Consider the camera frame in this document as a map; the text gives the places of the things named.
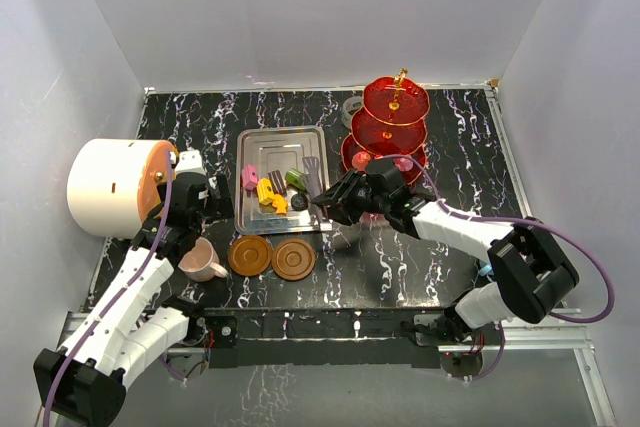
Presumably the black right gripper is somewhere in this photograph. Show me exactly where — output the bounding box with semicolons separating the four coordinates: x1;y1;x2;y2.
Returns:
313;170;390;225

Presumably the pink roll cake top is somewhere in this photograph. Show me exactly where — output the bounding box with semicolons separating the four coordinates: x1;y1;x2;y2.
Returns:
351;151;371;172

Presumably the green striped macaron cake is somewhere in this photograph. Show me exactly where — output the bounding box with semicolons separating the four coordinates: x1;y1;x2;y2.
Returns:
285;168;306;191

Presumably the salmon pink cake piece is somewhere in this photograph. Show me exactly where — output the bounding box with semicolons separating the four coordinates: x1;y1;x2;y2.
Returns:
393;157;414;172

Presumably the red three-tier cake stand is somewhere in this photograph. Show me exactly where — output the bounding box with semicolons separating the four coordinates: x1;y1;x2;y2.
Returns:
341;68;430;184

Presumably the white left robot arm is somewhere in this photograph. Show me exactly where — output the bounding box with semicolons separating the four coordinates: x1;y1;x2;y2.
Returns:
33;172;234;426

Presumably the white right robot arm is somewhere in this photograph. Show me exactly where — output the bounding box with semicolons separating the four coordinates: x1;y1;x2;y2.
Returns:
312;159;579;344

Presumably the dark chocolate cookie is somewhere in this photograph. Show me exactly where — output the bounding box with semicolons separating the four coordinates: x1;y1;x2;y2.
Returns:
290;193;308;212

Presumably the pink square cake block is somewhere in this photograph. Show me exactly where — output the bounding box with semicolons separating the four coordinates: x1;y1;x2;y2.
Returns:
241;164;259;192

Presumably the yellow orange cake piece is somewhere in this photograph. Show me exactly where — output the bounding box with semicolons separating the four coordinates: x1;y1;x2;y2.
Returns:
256;178;275;205

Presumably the orange fish shaped pastry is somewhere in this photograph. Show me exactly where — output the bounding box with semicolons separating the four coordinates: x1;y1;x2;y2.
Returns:
271;194;288;215

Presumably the brown wooden coaster left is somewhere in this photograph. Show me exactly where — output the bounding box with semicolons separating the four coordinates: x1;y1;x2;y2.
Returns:
228;235;273;277

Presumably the brown wooden coaster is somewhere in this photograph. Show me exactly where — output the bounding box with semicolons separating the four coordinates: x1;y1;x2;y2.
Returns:
228;235;273;277
271;239;316;281

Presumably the pink ceramic cup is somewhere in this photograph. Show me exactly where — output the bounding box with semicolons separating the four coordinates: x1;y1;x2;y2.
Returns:
178;237;229;283

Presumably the brown chocolate layered cake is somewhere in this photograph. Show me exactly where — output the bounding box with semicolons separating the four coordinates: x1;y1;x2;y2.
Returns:
268;170;287;197

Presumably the silver metal tray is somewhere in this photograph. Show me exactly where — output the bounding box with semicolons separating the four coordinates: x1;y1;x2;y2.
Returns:
235;126;332;235

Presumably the brown wooden coaster right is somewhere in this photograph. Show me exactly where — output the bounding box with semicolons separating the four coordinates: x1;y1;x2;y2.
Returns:
271;239;316;281

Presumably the clear tape roll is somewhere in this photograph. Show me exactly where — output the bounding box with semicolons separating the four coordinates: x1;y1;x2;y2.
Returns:
341;96;363;129

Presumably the white cylindrical drum container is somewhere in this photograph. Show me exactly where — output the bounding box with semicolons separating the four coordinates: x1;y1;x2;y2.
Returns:
67;139;177;240

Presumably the blue ceramic cup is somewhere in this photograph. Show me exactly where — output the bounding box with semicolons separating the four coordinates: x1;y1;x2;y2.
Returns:
478;264;493;276

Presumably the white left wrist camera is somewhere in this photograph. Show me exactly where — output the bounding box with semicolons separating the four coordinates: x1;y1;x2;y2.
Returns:
175;150;206;175

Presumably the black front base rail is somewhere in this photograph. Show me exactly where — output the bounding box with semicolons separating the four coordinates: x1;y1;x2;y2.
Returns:
202;307;506;371

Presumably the aluminium frame rail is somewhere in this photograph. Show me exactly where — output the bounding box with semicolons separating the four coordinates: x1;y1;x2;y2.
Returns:
487;81;619;427

